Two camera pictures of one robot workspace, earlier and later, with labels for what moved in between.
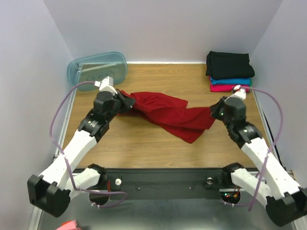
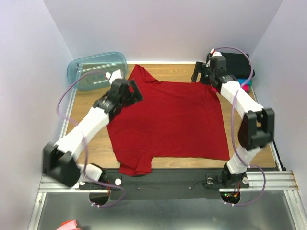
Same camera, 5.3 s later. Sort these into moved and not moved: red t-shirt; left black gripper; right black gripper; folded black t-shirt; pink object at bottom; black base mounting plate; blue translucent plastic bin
Moved: left black gripper; right black gripper; red t-shirt
Not moved: black base mounting plate; blue translucent plastic bin; folded black t-shirt; pink object at bottom
